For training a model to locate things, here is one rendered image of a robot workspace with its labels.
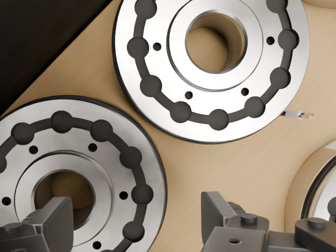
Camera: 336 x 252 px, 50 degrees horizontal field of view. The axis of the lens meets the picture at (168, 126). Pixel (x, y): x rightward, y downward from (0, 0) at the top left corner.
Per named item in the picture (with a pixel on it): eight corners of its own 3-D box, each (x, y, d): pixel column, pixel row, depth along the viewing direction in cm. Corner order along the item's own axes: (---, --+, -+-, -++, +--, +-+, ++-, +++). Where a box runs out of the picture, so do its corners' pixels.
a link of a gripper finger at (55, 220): (47, 224, 11) (72, 193, 15) (26, 225, 11) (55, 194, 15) (50, 292, 11) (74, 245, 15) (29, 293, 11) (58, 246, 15)
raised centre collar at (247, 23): (217, 112, 19) (220, 112, 18) (145, 47, 18) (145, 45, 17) (280, 40, 19) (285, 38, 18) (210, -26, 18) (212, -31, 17)
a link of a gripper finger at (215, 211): (219, 283, 12) (201, 239, 15) (239, 282, 12) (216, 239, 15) (218, 217, 12) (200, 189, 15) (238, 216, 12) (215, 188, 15)
